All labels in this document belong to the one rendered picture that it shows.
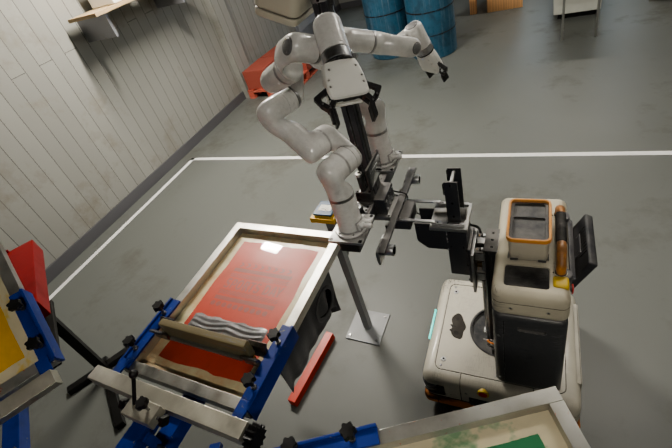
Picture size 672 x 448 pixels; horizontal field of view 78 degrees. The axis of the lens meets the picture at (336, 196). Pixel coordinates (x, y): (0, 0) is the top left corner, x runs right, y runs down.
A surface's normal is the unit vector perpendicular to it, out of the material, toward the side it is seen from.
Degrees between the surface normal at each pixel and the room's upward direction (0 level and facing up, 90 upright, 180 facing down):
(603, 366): 0
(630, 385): 0
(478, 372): 0
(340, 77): 42
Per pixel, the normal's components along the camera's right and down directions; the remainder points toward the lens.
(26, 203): 0.90, 0.03
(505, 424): -0.25, -0.77
